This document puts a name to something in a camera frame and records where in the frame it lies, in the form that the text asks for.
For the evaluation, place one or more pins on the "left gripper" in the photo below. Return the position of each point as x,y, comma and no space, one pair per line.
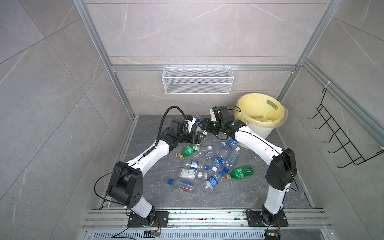
198,139

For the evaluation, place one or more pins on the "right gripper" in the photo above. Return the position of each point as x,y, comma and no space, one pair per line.
206,122

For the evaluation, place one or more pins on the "green sprite bottle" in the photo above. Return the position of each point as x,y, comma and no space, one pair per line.
189,150
240,173

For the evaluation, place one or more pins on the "clear bottle blue label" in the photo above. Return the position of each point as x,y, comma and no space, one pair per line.
233,144

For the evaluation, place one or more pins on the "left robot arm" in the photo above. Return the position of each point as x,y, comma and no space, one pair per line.
126,183

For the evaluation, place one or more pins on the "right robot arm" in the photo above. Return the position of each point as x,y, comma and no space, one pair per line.
282,163

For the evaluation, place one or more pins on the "white bin with yellow bag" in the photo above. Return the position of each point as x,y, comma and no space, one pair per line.
261,113

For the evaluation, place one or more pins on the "clear bottle white cap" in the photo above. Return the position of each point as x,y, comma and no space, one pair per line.
202,152

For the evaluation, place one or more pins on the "small blue label bottle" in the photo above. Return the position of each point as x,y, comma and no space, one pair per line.
197,166

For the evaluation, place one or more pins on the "pocari sweat bottle centre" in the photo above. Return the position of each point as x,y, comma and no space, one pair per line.
219,161

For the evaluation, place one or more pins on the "white label square bottle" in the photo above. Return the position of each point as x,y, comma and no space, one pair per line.
189,174

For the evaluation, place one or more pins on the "clear bottle blue cap front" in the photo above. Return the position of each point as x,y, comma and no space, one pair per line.
182,184

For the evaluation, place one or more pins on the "pocari bottle white cap front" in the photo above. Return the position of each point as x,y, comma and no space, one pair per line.
214,180

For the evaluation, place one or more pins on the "white wire mesh basket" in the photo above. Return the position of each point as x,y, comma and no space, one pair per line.
197,80

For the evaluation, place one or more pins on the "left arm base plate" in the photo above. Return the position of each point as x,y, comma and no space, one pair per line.
152,220

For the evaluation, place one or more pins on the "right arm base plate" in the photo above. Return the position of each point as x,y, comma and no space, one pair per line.
264,218

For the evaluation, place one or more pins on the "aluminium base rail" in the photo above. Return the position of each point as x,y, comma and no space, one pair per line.
208,224

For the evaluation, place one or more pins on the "black wire hook rack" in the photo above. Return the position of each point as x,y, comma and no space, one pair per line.
354,156

